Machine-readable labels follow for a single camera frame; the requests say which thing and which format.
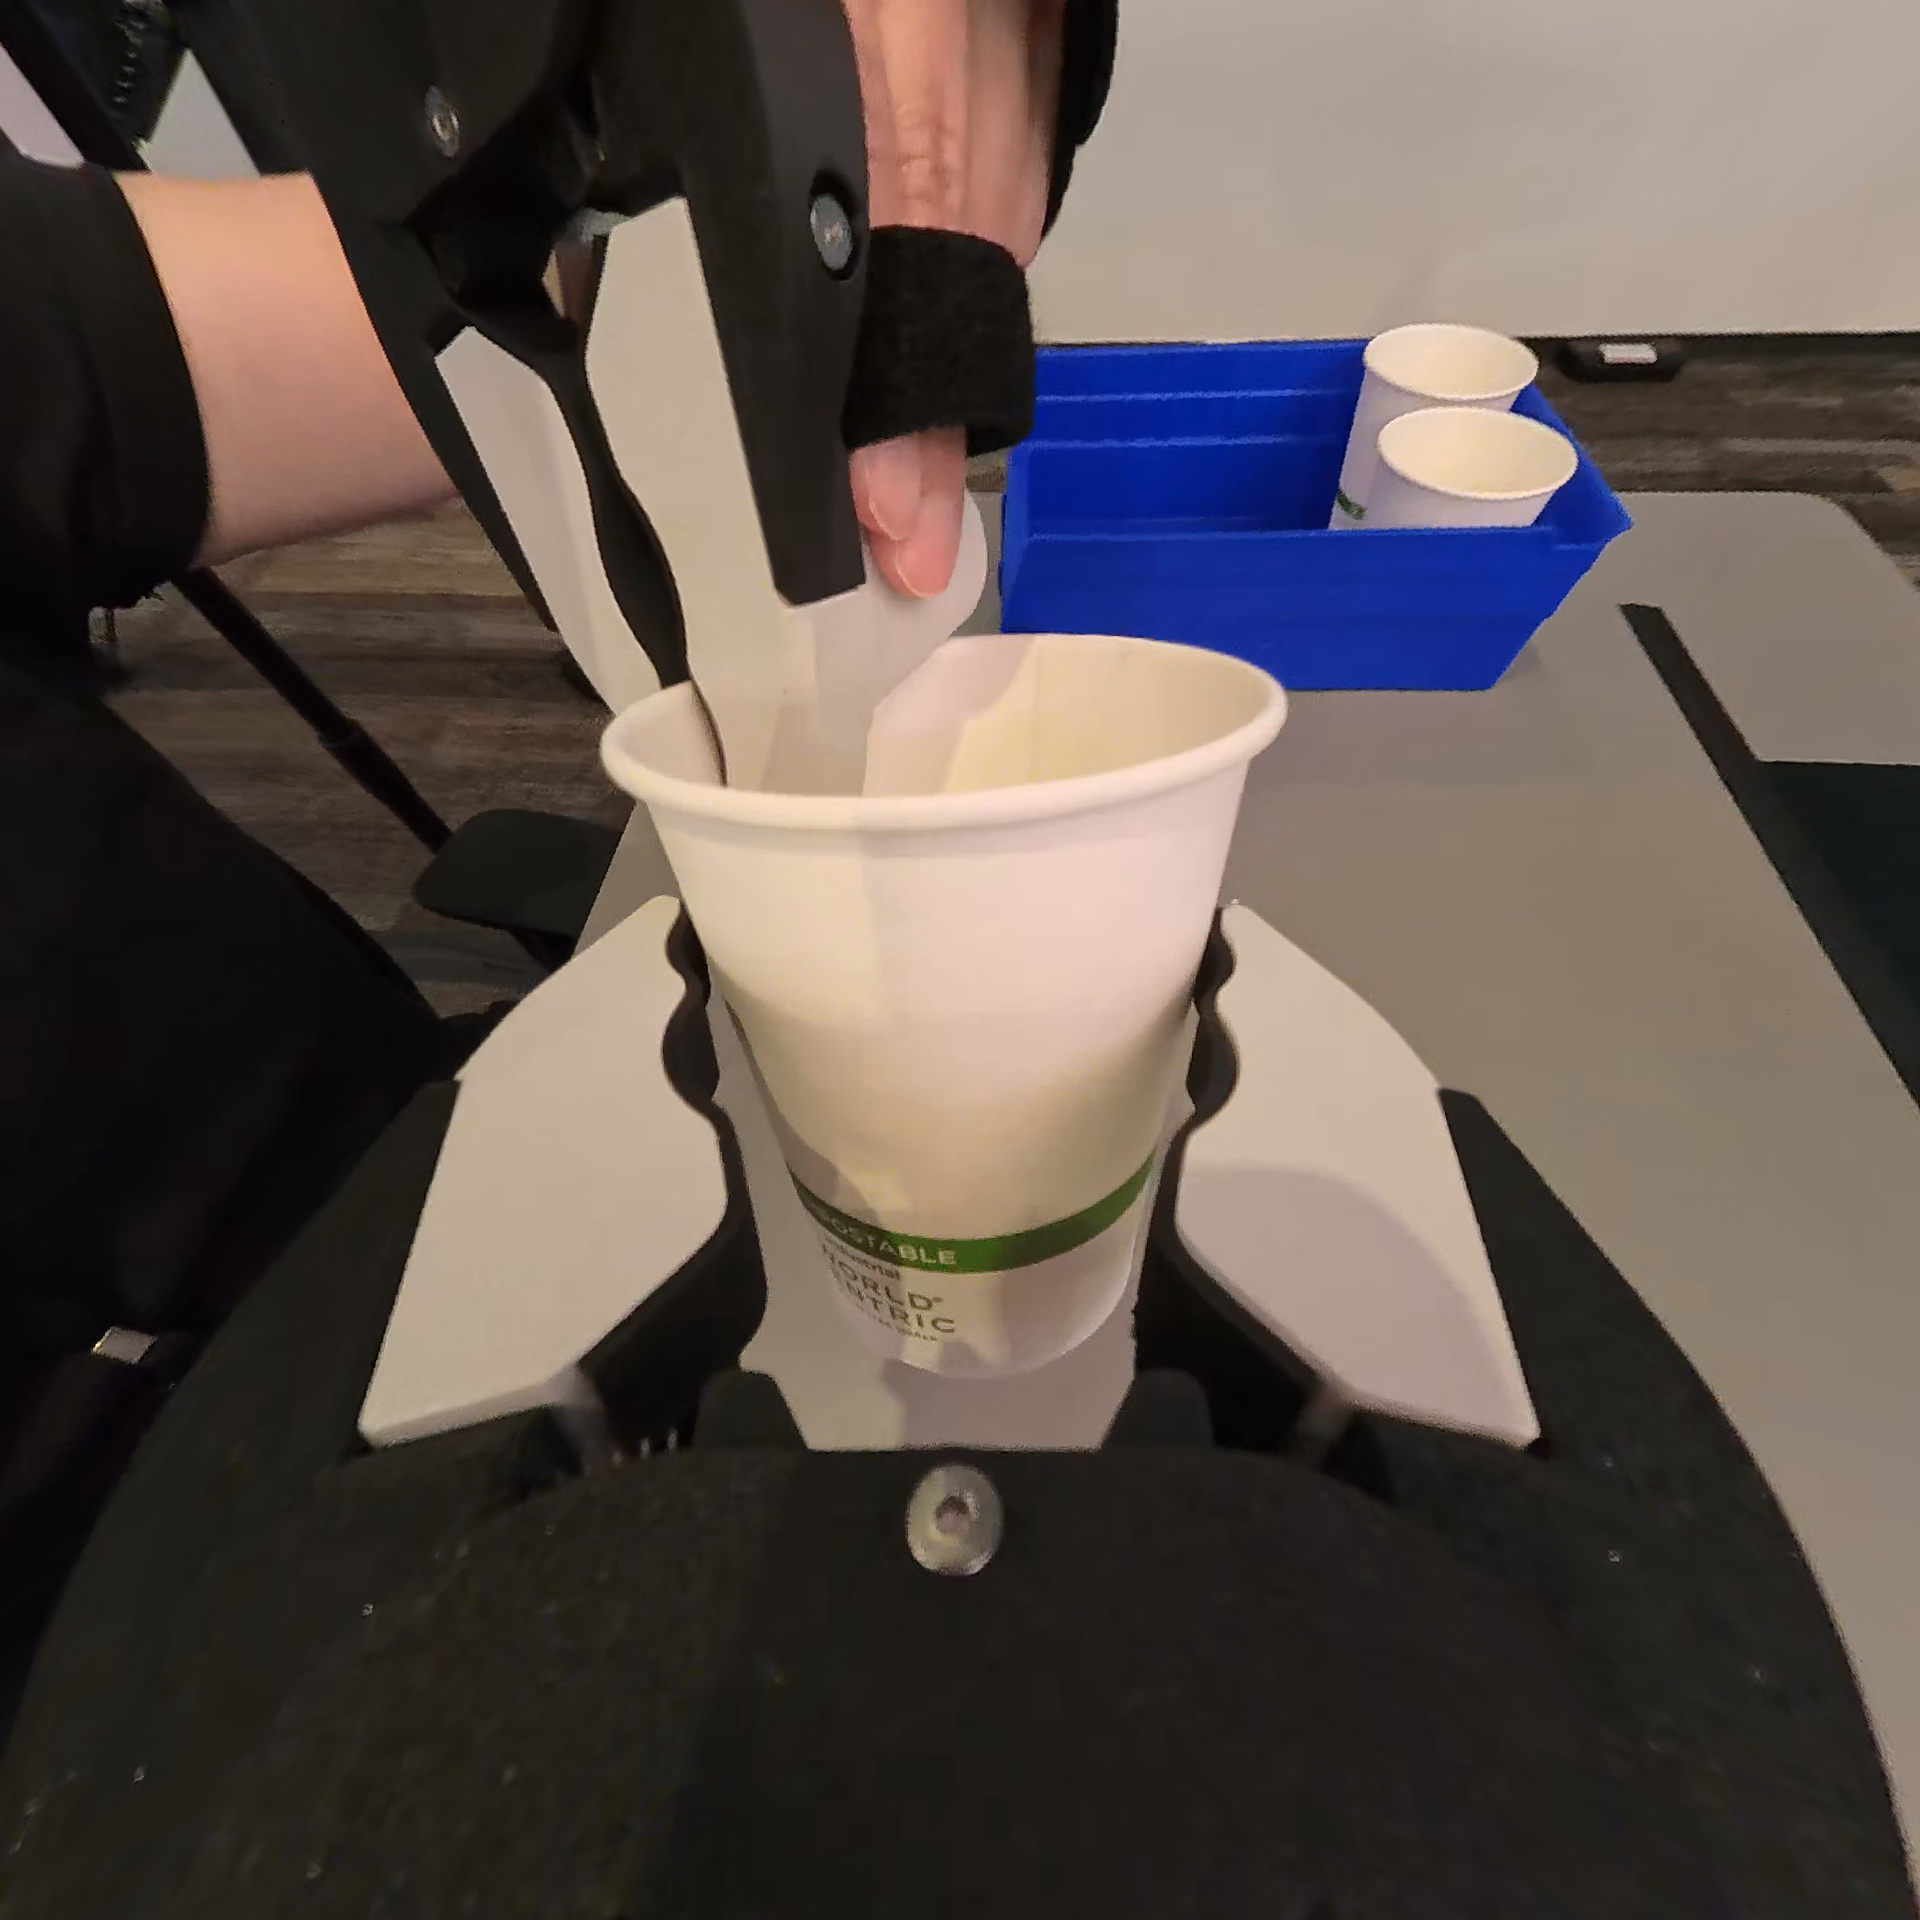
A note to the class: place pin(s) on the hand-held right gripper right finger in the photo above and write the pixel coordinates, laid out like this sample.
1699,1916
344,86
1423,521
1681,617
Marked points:
1351,1215

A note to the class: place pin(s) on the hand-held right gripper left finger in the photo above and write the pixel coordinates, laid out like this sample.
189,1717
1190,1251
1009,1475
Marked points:
554,1215

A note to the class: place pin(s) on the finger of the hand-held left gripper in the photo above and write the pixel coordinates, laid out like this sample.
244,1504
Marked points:
675,418
526,451

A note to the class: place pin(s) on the white paper cup green stripe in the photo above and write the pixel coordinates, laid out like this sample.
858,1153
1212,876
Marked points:
1449,368
1478,473
962,931

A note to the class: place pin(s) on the blue plastic bin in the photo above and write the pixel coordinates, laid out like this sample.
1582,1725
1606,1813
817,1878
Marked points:
1201,598

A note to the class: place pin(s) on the person's left forearm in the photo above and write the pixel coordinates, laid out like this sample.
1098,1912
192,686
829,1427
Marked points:
302,373

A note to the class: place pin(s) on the person's left hand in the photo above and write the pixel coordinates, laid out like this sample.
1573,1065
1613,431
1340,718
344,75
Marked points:
943,119

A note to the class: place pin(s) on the black tripod legs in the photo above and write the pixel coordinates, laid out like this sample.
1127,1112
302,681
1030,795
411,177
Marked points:
314,707

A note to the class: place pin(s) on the person's black clothed torso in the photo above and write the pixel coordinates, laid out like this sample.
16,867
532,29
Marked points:
151,1050

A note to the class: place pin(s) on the black floor device red label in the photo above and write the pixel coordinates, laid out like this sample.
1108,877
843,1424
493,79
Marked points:
1613,359

